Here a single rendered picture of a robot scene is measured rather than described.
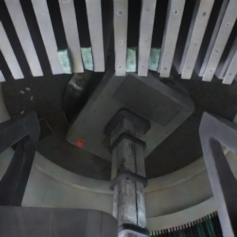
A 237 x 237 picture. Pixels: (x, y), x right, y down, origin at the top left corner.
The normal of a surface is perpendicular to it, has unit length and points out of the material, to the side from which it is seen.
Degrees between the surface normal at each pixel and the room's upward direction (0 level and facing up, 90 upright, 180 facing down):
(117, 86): 0
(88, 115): 0
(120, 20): 0
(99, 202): 90
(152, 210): 90
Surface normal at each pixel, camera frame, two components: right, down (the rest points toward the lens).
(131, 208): 0.55, -0.66
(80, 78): -0.02, 0.60
